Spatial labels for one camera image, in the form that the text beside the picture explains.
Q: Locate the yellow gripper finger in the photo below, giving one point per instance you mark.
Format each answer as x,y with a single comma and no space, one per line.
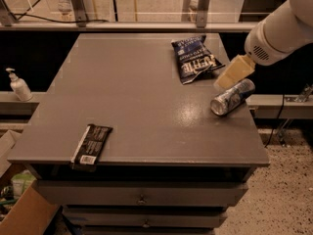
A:
239,68

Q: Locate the Red Bull can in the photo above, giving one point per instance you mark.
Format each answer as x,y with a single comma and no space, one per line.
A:
229,100

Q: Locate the blue Kettle chip bag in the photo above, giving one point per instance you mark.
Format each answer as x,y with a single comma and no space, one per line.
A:
193,58

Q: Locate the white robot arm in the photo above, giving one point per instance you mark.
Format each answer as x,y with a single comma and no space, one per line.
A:
287,29

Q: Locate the grey drawer cabinet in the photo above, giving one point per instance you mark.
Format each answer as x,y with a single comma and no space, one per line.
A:
165,144

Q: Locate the top drawer knob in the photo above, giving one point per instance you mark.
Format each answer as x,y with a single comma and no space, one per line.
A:
141,200

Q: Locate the black snack bar wrapper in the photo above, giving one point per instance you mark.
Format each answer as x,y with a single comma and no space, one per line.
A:
90,147

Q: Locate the white pump dispenser bottle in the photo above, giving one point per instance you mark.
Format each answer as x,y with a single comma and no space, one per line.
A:
19,86

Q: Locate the grey metal railing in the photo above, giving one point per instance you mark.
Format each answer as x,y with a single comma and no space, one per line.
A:
124,15

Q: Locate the brown cardboard box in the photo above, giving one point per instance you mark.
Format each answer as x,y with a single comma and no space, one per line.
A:
31,214

